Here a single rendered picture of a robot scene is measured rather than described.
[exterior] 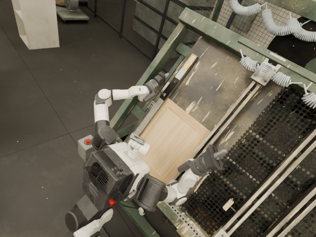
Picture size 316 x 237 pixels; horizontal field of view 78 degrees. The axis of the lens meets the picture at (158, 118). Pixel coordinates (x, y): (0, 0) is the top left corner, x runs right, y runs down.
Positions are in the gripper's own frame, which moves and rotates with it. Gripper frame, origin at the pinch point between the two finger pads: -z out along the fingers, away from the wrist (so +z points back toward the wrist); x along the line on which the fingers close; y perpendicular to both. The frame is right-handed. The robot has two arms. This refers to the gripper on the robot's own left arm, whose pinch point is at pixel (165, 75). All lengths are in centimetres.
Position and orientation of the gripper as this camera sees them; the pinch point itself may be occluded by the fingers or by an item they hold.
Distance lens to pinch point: 149.7
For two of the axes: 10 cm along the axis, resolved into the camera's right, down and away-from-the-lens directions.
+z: -7.2, 6.0, -3.5
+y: 7.0, 6.1, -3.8
